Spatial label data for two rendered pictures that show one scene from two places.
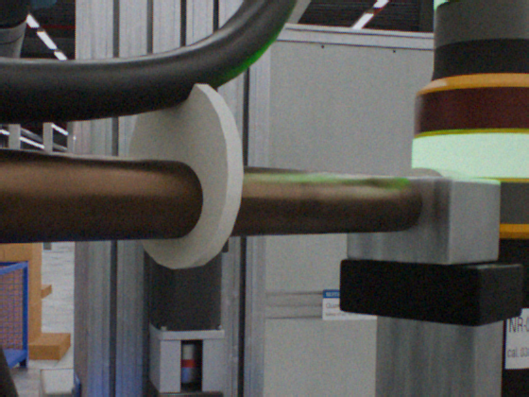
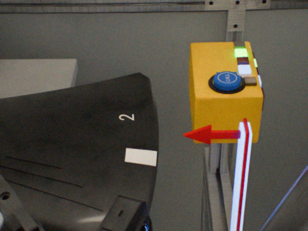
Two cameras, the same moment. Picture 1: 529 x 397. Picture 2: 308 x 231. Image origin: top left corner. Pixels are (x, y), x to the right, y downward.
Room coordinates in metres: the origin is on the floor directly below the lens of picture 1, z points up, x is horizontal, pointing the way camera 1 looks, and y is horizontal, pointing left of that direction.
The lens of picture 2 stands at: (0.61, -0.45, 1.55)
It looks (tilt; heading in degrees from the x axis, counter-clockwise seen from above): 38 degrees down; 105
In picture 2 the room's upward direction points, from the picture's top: 1 degrees counter-clockwise
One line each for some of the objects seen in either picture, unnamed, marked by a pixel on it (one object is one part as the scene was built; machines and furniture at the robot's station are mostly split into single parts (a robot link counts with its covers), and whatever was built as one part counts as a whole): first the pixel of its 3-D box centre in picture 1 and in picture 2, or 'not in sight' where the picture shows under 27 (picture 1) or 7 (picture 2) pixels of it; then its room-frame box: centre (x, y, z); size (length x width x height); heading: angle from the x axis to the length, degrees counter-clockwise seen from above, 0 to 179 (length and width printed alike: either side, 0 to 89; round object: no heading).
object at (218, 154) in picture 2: not in sight; (218, 141); (0.53, 0.29, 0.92); 0.03 x 0.03 x 0.12; 14
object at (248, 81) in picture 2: not in sight; (250, 81); (0.57, 0.25, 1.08); 0.02 x 0.02 x 0.01; 14
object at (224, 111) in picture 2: not in sight; (222, 94); (0.53, 0.29, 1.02); 0.16 x 0.10 x 0.11; 104
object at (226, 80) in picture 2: not in sight; (226, 81); (0.54, 0.24, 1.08); 0.04 x 0.04 x 0.02
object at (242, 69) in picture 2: not in sight; (244, 69); (0.56, 0.28, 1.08); 0.02 x 0.02 x 0.01; 14
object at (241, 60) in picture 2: not in sight; (242, 60); (0.56, 0.31, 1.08); 0.02 x 0.02 x 0.01; 14
